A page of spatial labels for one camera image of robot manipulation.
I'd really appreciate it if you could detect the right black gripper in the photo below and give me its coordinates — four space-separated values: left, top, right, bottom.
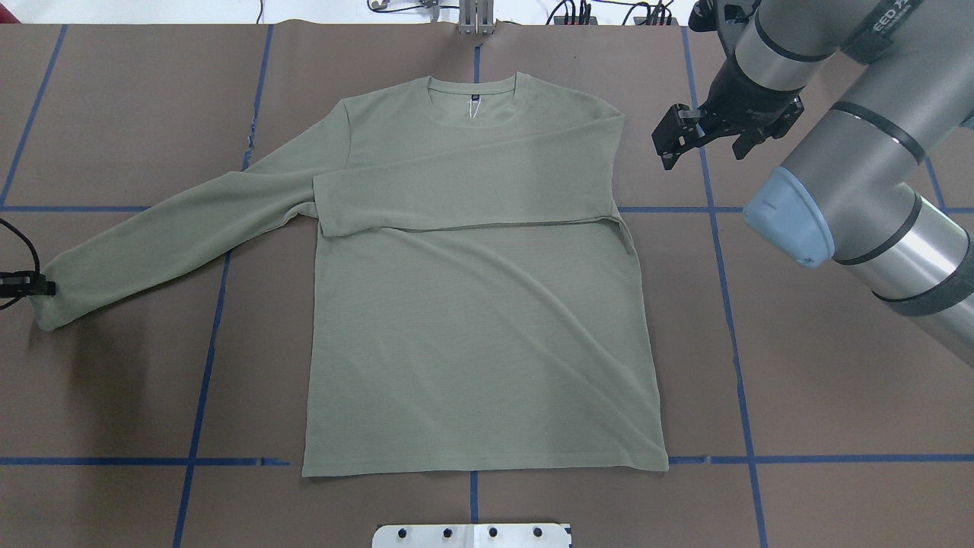
653 58 806 170

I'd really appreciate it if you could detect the aluminium frame post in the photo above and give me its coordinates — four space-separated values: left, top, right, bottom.
458 0 496 36

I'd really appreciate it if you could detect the olive green long-sleeve shirt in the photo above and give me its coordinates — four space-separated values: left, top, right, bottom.
29 73 669 476

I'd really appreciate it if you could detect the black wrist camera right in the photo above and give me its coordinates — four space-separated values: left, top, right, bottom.
686 0 761 33

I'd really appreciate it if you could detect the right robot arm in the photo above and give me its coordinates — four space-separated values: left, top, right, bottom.
651 1 973 363

